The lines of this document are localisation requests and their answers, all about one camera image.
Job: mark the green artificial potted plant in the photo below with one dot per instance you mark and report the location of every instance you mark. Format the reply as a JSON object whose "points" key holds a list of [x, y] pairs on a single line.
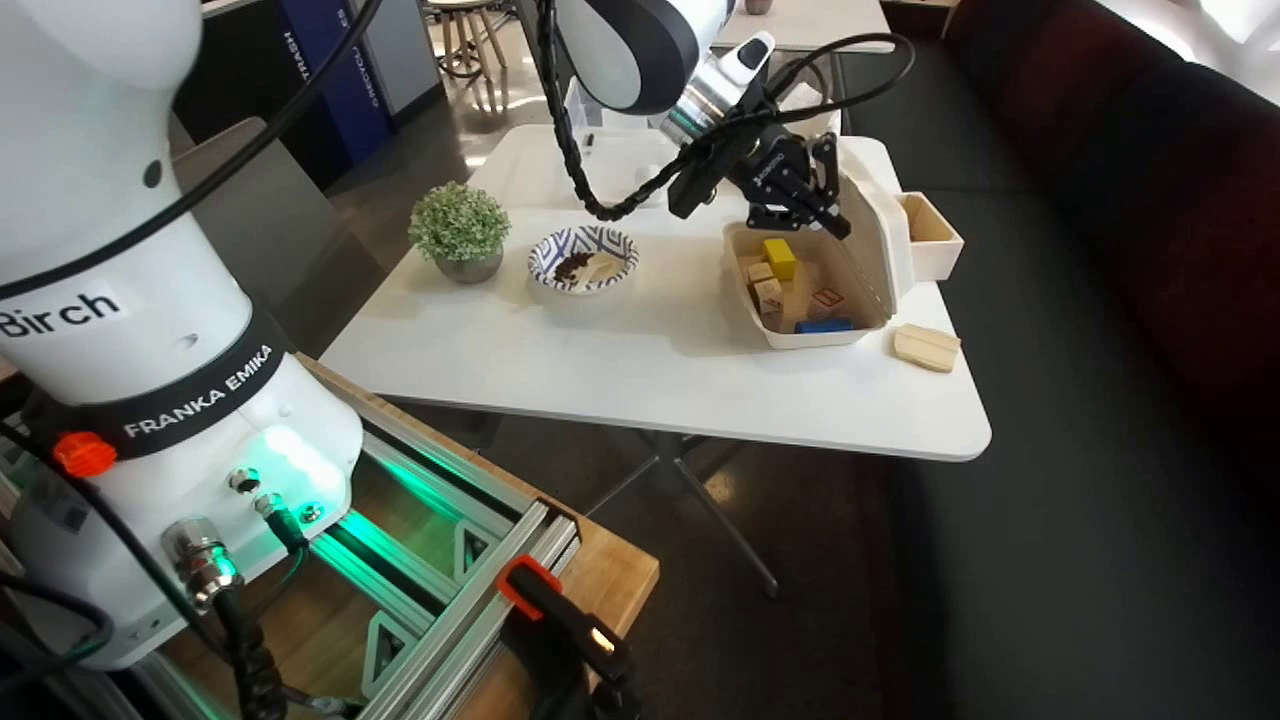
{"points": [[462, 231]]}

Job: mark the red and black clamp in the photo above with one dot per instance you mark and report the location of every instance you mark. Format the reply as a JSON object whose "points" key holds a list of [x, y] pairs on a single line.
{"points": [[563, 624]]}

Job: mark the small open wooden box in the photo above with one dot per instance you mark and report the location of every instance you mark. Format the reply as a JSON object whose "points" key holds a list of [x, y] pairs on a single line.
{"points": [[929, 242]]}

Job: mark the wooden base board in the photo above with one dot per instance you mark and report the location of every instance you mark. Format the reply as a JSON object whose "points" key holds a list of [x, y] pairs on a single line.
{"points": [[615, 581]]}

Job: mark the aluminium profile frame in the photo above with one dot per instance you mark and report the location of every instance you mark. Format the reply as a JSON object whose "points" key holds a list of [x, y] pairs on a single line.
{"points": [[443, 562]]}

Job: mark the cream clamshell takeout box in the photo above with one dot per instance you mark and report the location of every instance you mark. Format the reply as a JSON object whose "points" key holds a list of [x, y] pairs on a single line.
{"points": [[865, 252]]}

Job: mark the natural wooden block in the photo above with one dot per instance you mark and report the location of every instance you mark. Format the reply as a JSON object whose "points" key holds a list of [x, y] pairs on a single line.
{"points": [[773, 302]]}

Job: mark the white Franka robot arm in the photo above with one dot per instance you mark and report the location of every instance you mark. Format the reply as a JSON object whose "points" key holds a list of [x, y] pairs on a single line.
{"points": [[135, 265]]}

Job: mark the yellow block in clamshell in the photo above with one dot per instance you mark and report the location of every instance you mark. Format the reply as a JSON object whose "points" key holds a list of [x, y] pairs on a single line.
{"points": [[781, 259]]}

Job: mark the dark sofa bench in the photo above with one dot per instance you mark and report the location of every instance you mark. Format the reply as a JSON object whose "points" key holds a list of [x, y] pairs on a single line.
{"points": [[1132, 335]]}

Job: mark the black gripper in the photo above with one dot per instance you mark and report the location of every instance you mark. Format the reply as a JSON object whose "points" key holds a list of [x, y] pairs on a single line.
{"points": [[777, 169]]}

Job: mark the flat blue block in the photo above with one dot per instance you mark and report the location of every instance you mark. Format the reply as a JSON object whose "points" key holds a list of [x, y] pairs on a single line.
{"points": [[826, 325]]}

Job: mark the white folding work table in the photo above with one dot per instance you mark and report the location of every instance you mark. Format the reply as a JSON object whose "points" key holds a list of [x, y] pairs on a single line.
{"points": [[666, 375]]}

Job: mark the white side table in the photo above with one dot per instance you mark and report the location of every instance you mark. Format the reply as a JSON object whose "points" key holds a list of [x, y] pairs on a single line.
{"points": [[813, 20]]}

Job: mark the blue patterned paper plate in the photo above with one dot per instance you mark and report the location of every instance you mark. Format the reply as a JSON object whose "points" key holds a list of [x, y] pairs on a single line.
{"points": [[544, 252]]}

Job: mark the flat oval wooden block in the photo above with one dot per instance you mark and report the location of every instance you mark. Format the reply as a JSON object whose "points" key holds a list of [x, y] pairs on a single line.
{"points": [[926, 350]]}

